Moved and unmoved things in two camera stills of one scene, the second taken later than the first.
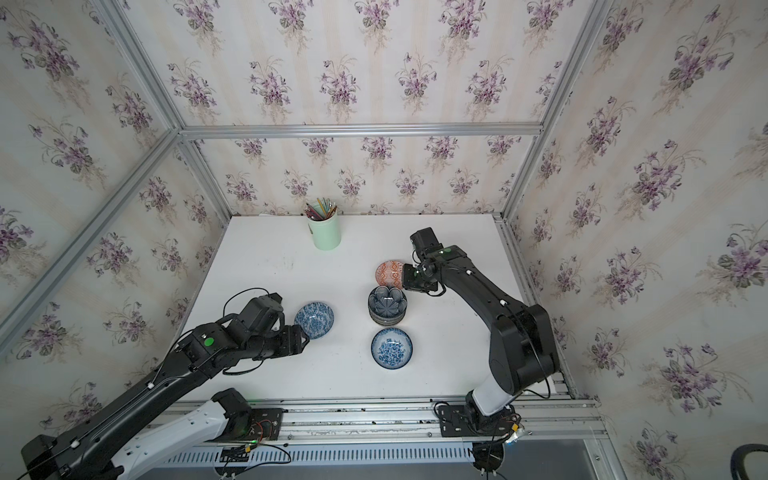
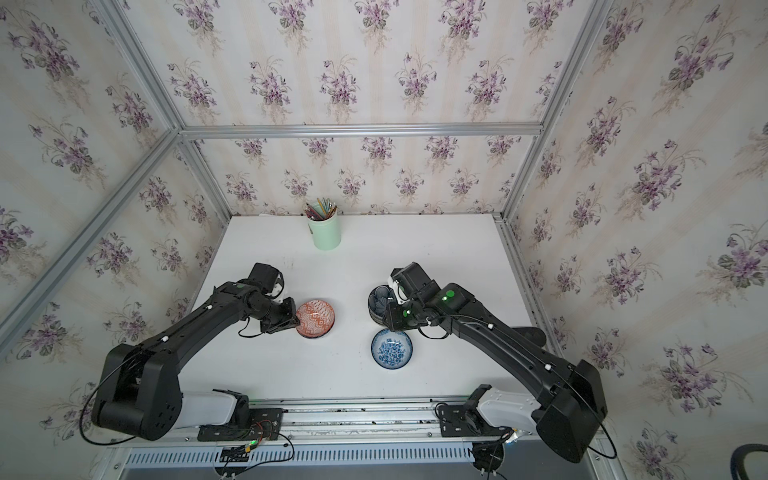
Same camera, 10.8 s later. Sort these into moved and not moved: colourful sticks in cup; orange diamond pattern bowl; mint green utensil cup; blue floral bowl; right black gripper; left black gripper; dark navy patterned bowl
Moved: orange diamond pattern bowl; left black gripper; right black gripper
Not moved: blue floral bowl; colourful sticks in cup; mint green utensil cup; dark navy patterned bowl
